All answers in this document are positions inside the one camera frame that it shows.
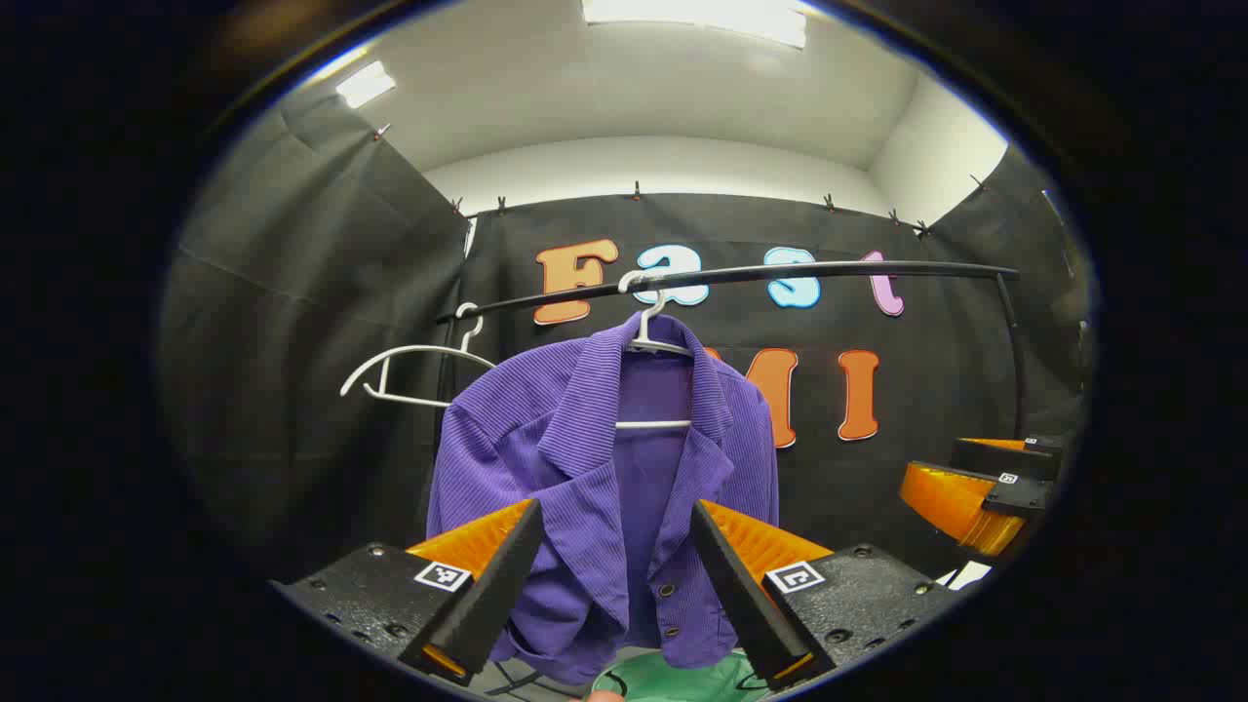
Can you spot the row of black clips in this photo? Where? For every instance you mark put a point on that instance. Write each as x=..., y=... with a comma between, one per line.
x=636, y=190

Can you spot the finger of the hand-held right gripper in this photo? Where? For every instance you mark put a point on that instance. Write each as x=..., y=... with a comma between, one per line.
x=994, y=458
x=955, y=502

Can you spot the white plastic hanger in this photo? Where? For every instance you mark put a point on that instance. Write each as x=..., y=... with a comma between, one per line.
x=429, y=347
x=653, y=424

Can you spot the green laundry hamper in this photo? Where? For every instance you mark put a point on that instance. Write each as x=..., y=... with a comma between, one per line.
x=682, y=678

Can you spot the small ceiling light panel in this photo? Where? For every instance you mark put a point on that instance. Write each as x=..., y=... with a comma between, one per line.
x=366, y=84

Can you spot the large ceiling light panel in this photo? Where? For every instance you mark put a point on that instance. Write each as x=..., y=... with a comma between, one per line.
x=692, y=15

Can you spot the black clothes rail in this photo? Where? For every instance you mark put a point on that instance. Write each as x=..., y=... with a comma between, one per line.
x=829, y=272

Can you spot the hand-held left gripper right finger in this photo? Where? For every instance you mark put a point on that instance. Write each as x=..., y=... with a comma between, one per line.
x=746, y=595

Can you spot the purple ribbed jacket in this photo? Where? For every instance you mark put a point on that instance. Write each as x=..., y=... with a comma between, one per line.
x=546, y=439

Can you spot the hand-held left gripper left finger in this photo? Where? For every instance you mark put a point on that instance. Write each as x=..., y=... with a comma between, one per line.
x=487, y=595

